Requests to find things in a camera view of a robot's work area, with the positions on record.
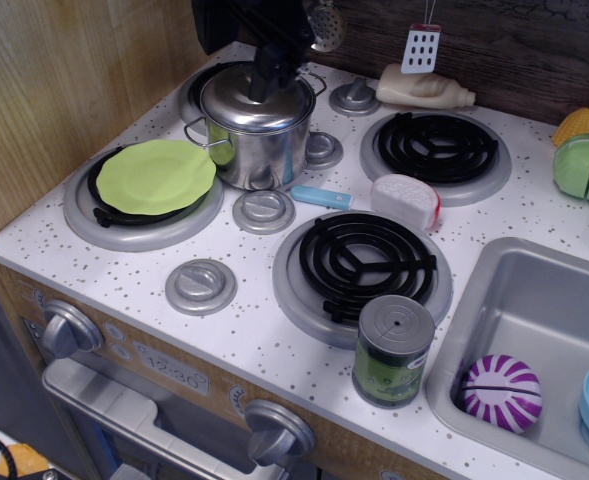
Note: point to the grey stovetop knob front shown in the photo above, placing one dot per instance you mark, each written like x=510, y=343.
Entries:
x=200, y=287

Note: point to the yellow object on floor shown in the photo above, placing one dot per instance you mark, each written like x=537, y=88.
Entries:
x=27, y=460

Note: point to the steel pot lid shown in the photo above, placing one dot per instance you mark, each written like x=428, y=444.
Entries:
x=225, y=100

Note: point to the white slotted toy spatula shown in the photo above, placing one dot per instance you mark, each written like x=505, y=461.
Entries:
x=421, y=49

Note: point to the grey stovetop knob back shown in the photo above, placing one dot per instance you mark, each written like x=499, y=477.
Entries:
x=354, y=99

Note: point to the green labelled toy can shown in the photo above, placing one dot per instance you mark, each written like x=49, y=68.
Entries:
x=394, y=337

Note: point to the silver perforated toy ladle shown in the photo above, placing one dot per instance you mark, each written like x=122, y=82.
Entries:
x=328, y=25

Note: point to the silver oven door handle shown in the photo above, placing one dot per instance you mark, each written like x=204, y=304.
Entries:
x=131, y=416

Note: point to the white toy cheese wedge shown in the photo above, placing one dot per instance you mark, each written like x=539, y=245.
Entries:
x=407, y=199

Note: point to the purple white striped toy onion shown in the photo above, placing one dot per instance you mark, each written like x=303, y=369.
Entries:
x=501, y=390

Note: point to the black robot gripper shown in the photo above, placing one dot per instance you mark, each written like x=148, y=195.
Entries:
x=280, y=28

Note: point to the silver toy sink basin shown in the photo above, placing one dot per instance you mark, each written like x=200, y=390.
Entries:
x=532, y=303

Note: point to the yellow toy corn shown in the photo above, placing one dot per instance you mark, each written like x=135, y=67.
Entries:
x=576, y=123

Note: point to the grey stovetop knob middle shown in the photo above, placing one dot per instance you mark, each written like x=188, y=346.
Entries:
x=263, y=212

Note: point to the grey oven knob left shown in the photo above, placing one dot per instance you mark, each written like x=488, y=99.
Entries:
x=69, y=330

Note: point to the stainless steel pot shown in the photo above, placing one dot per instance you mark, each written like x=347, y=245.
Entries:
x=254, y=145

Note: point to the green plastic plate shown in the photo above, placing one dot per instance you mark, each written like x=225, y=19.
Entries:
x=155, y=177

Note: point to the green toy cabbage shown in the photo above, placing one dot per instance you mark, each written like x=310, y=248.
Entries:
x=571, y=167

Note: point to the grey stovetop knob by pot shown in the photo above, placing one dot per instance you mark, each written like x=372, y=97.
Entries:
x=323, y=151

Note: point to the grey oven knob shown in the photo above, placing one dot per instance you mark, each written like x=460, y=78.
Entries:
x=69, y=330
x=276, y=433

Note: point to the black back right burner coil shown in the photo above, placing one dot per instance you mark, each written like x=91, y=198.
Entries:
x=435, y=148

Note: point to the light blue toy knife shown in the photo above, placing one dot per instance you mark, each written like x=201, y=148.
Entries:
x=321, y=197

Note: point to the cream plastic toy bottle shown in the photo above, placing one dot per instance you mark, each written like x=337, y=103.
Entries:
x=424, y=90

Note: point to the grey oven knob right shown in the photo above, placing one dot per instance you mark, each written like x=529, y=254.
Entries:
x=276, y=433

